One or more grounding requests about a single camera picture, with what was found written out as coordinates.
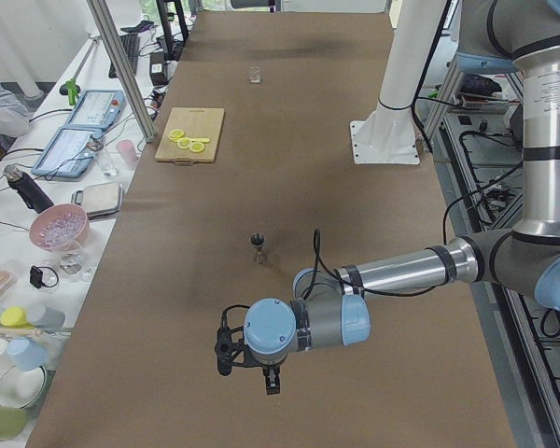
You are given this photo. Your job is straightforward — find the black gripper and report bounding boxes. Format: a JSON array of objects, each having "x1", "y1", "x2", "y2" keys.
[{"x1": 250, "y1": 353, "x2": 287, "y2": 395}]

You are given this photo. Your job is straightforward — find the steel measuring jigger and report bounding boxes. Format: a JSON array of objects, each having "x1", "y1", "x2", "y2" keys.
[{"x1": 250, "y1": 232, "x2": 266, "y2": 265}]

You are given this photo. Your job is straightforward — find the clear glass cup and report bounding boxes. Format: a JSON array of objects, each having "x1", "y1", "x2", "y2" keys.
[{"x1": 249, "y1": 66, "x2": 261, "y2": 84}]

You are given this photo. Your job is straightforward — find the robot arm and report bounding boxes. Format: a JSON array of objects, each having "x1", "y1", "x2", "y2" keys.
[{"x1": 216, "y1": 1, "x2": 560, "y2": 394}]

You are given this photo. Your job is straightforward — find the yellow cup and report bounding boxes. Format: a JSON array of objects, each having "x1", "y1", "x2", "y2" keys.
[{"x1": 0, "y1": 306, "x2": 33, "y2": 329}]

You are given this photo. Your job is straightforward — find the pink cup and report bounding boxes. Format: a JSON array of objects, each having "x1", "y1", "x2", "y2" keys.
[{"x1": 116, "y1": 139, "x2": 138, "y2": 164}]

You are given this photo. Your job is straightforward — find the far lemon slice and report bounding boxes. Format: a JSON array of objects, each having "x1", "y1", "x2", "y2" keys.
[{"x1": 189, "y1": 141, "x2": 205, "y2": 154}]

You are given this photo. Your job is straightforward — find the middle lemon slice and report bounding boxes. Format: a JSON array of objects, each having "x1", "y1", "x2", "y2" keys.
[{"x1": 176, "y1": 137, "x2": 191, "y2": 149}]

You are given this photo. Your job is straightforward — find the white plate green rim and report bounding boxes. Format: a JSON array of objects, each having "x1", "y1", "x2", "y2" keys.
[{"x1": 0, "y1": 367, "x2": 48, "y2": 409}]

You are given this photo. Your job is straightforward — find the pink bowl with ice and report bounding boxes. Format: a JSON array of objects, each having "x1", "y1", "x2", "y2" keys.
[{"x1": 29, "y1": 203, "x2": 90, "y2": 251}]

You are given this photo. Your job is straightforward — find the wooden cutting board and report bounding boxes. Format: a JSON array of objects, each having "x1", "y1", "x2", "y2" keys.
[{"x1": 154, "y1": 107, "x2": 225, "y2": 164}]

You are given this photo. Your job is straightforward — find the glass bottle with pourer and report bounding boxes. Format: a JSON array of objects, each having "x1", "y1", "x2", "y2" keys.
[{"x1": 86, "y1": 138, "x2": 118, "y2": 177}]

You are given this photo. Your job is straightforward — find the black water bottle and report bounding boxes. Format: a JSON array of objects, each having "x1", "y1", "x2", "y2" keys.
[{"x1": 3, "y1": 164, "x2": 54, "y2": 214}]

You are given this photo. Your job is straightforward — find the black keyboard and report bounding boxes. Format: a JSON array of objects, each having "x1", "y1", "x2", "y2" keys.
[{"x1": 119, "y1": 34, "x2": 140, "y2": 75}]

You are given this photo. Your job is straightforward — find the lemon slice near handle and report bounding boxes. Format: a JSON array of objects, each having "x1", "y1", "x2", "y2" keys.
[{"x1": 168, "y1": 129, "x2": 185, "y2": 142}]

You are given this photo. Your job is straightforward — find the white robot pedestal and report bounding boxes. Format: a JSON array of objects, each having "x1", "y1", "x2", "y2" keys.
[{"x1": 350, "y1": 0, "x2": 450, "y2": 165}]

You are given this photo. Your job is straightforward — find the teach pendant near post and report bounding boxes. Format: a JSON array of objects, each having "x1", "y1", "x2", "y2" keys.
[{"x1": 65, "y1": 90, "x2": 126, "y2": 131}]

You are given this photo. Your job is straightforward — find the green handled grabber tool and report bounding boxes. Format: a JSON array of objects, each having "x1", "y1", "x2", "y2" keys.
[{"x1": 65, "y1": 78, "x2": 79, "y2": 106}]

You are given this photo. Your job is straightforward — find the aluminium frame post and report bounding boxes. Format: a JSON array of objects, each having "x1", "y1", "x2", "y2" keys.
[{"x1": 87, "y1": 0, "x2": 157, "y2": 144}]

